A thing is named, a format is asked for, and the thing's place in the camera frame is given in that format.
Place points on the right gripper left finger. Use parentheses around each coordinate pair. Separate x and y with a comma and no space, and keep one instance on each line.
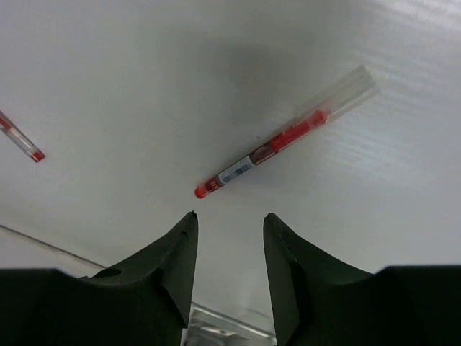
(143,300)

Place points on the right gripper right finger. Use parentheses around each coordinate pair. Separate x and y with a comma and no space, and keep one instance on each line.
(320,300)

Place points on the red gel pen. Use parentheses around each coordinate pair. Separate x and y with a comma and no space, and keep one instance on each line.
(10,130)

